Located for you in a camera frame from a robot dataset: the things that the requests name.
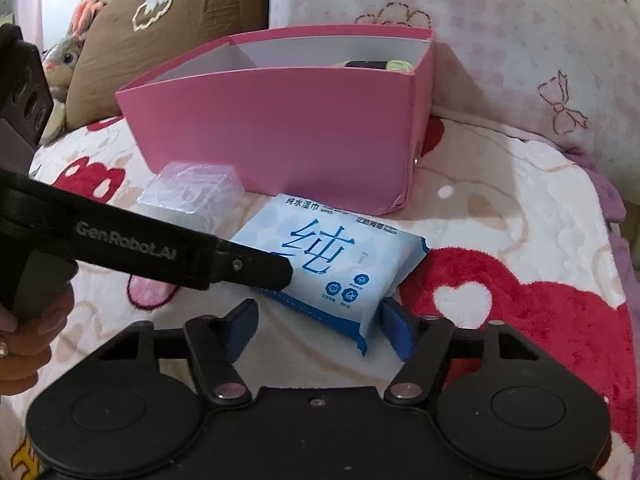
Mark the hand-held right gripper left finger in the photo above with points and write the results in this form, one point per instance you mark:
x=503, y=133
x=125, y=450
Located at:
x=245, y=330

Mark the grey rabbit plush toy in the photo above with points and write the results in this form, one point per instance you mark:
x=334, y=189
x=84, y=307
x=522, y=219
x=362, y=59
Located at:
x=62, y=57

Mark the purple bed sheet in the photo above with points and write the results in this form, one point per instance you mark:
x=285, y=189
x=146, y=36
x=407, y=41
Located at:
x=617, y=240

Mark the brown embroidered pillow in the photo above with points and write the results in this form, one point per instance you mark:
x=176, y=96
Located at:
x=165, y=20

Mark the blue white wet wipes packet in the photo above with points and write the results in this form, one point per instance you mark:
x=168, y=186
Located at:
x=340, y=260

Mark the clear plastic case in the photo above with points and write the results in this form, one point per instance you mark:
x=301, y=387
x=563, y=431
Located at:
x=190, y=187

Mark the pink floral pillow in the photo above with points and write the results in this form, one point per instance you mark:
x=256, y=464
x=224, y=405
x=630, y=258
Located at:
x=500, y=50

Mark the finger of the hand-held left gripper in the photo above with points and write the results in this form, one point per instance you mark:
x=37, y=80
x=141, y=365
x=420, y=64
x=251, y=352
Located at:
x=255, y=265

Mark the red white printed blanket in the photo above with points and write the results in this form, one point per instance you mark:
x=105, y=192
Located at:
x=500, y=280

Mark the person's left hand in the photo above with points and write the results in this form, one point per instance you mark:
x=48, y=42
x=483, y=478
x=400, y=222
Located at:
x=40, y=345

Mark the pink cardboard box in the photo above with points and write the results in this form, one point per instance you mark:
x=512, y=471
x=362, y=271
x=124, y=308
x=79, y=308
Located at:
x=300, y=130

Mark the green yarn ball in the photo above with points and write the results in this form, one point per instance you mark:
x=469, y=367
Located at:
x=397, y=65

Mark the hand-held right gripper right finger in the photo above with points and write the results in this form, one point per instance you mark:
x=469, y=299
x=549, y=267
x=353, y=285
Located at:
x=397, y=327

